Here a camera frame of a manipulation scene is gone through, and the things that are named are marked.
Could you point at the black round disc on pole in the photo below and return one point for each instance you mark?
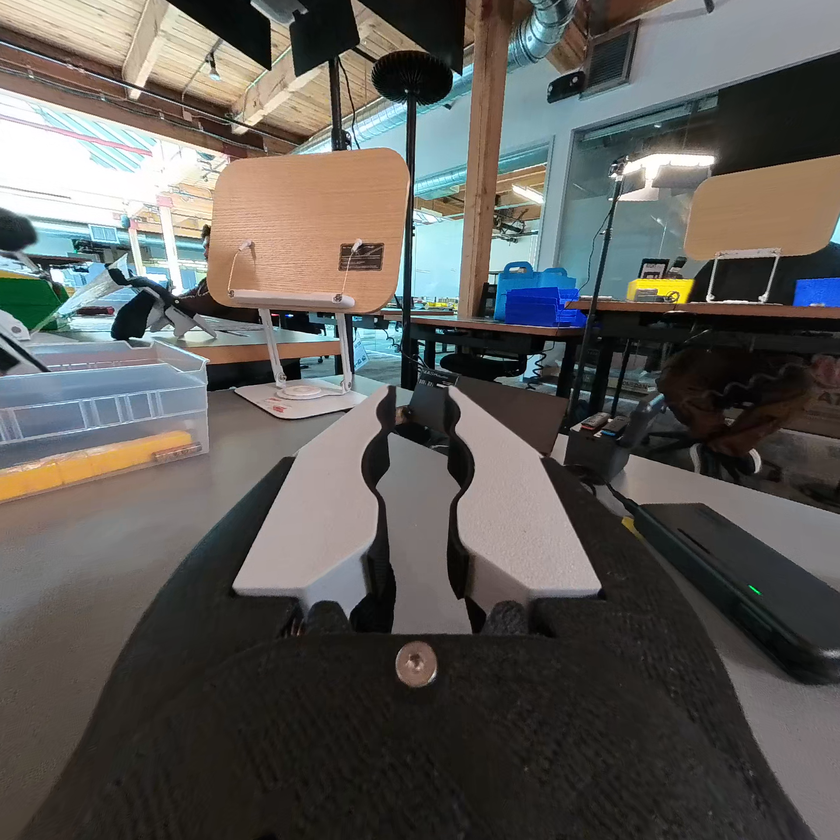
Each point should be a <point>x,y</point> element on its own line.
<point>410,75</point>

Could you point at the dark flat box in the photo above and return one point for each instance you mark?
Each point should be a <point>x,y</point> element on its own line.
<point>512,413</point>

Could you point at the brown office chair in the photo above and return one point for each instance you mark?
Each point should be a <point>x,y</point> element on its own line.
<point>722,394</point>

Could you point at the black wall screen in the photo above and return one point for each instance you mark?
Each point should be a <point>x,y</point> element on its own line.
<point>781,111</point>

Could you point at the black tripod pole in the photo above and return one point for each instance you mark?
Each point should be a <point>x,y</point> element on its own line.
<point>336,105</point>

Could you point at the yellow box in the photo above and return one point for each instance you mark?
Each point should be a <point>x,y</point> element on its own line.
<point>659,291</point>

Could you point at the small picture frame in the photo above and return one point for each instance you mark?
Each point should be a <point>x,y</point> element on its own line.
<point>653,269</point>

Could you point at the yellow tape strip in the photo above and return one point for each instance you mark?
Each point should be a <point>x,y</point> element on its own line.
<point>631,528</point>

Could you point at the yellow block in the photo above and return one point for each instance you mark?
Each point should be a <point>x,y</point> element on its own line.
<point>98,459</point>

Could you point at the wooden desk with black legs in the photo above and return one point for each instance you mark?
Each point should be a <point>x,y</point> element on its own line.
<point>722,310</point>
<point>459,321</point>

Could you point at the cardboard box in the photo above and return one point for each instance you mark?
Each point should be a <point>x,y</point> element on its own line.
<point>820,400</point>

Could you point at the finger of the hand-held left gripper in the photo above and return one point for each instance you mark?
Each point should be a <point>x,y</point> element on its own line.
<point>13,325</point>

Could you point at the long wooden desk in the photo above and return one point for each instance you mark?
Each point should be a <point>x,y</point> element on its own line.
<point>262,341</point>

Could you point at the wooden support post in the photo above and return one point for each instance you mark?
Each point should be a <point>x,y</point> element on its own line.
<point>485,164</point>

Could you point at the flat blue plastic bin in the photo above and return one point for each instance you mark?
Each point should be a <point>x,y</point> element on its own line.
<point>817,292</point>

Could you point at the black overhead light panel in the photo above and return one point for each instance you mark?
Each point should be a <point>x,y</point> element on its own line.
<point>321,33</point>

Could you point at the black and white robot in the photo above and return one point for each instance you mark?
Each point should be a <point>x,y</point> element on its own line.
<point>131,315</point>

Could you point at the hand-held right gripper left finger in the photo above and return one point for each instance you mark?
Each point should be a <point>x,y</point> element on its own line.
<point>308,525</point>

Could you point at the black light stand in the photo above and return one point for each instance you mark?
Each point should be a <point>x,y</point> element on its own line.
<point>617,169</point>

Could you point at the wide silver air duct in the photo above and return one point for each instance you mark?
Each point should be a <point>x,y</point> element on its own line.
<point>544,26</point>

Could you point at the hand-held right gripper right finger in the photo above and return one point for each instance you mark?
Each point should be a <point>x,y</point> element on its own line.
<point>525,525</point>

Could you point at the black wall speaker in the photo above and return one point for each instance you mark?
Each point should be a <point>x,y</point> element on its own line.
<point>565,86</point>

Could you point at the grey wall vent grille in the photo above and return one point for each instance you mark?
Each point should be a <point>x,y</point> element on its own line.
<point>610,59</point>

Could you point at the clear plastic storage bin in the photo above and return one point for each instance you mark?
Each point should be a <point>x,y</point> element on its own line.
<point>98,394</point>

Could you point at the black power bank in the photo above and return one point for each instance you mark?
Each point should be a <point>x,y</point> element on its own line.
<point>741,564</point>

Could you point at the wooden panel on white stand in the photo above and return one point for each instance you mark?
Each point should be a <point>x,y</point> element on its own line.
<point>308,216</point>
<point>754,210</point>

